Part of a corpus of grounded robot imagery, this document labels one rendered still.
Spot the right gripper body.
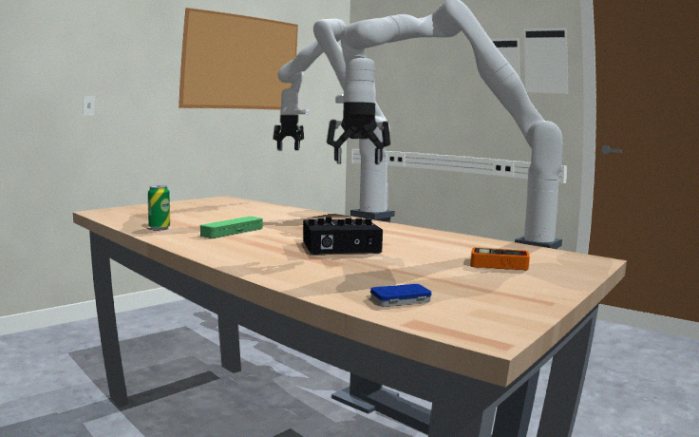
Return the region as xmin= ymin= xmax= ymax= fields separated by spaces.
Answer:
xmin=280 ymin=115 xmax=298 ymax=136

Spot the green drink can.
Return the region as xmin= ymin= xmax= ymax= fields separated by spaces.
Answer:
xmin=148 ymin=185 xmax=170 ymax=230

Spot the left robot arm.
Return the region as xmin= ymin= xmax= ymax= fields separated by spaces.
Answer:
xmin=335 ymin=0 xmax=562 ymax=242

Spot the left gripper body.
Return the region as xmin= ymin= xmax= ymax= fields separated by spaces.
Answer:
xmin=341 ymin=102 xmax=377 ymax=140

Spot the black lighting desk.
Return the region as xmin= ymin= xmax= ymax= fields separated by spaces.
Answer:
xmin=303 ymin=217 xmax=383 ymax=255

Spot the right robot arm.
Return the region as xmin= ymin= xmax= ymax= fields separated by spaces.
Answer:
xmin=278 ymin=19 xmax=388 ymax=212

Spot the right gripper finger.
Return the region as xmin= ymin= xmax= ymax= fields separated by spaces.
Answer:
xmin=292 ymin=125 xmax=304 ymax=150
xmin=273 ymin=125 xmax=291 ymax=151

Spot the orange digital multimeter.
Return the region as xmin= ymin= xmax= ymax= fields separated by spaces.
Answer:
xmin=470 ymin=247 xmax=530 ymax=270

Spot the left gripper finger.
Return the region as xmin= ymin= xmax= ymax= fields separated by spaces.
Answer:
xmin=327 ymin=120 xmax=358 ymax=164
xmin=363 ymin=121 xmax=390 ymax=164

